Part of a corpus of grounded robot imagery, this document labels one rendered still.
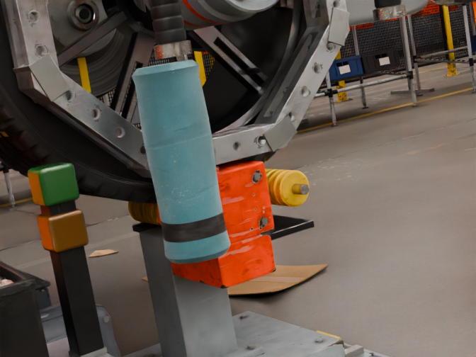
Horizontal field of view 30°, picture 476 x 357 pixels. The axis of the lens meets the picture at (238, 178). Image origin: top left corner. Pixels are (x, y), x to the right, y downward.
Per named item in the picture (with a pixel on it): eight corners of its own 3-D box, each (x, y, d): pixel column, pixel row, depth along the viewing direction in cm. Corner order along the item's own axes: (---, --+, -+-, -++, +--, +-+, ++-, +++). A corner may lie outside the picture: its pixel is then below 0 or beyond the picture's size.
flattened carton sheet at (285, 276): (198, 263, 315) (197, 253, 314) (328, 268, 279) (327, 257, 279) (138, 290, 292) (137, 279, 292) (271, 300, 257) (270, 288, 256)
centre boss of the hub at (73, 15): (95, 34, 172) (98, 1, 172) (98, 33, 171) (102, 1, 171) (64, 27, 169) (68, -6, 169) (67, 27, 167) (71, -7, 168)
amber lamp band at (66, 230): (76, 241, 97) (69, 205, 97) (91, 245, 94) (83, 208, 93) (42, 251, 95) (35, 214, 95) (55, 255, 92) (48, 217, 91)
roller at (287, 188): (224, 193, 164) (219, 161, 164) (322, 203, 140) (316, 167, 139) (197, 200, 161) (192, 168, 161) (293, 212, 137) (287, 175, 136)
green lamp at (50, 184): (67, 197, 97) (60, 161, 96) (81, 199, 93) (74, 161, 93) (32, 205, 95) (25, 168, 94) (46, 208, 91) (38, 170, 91)
